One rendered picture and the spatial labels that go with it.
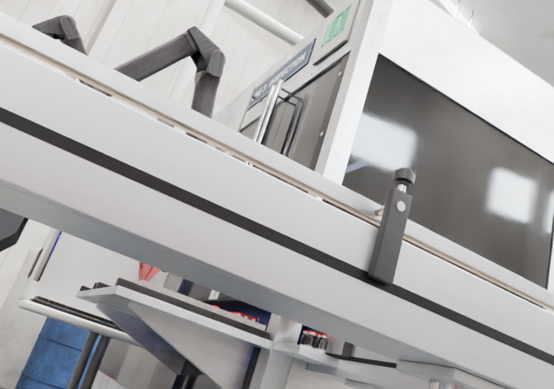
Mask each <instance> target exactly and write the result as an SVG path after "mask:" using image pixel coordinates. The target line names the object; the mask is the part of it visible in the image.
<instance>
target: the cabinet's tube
mask: <svg viewBox="0 0 554 389"><path fill-rule="evenodd" d="M224 3H225V0H210V2H209V5H208V7H207V9H206V11H205V14H204V16H203V19H202V21H201V22H200V26H199V28H198V29H199V30H201V31H202V32H203V33H204V34H205V35H206V36H207V37H208V38H210V36H211V35H212V32H213V30H214V27H215V25H216V22H217V20H218V17H219V15H220V13H221V11H222V9H223V5H224ZM195 71H196V66H195V64H194V62H193V61H192V59H191V57H190V56H189V57H187V58H185V61H184V63H183V64H182V66H181V70H180V72H179V74H178V76H177V78H176V81H175V83H174V86H173V88H172V89H171V93H170V95H169V98H171V99H172V100H174V101H177V102H179V103H181V104H182V103H183V101H184V99H185V95H186V93H187V92H188V89H189V87H190V84H191V82H192V79H193V77H194V75H195ZM157 121H159V122H161V123H163V124H165V125H167V126H170V127H172V128H174V127H175V125H173V124H169V123H167V122H166V121H164V120H161V119H159V118H157Z"/></svg>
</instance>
